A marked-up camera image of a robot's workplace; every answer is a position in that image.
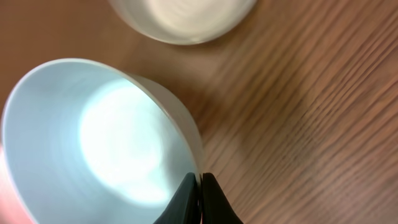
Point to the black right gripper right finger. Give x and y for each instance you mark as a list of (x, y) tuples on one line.
[(215, 206)]

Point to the light blue bowl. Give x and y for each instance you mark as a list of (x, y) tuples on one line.
[(87, 143)]

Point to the pink bowl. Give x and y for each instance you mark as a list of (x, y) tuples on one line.
[(12, 211)]

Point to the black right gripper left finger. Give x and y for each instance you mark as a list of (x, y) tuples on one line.
[(183, 208)]

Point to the grey bowl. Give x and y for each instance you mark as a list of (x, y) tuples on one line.
[(182, 22)]

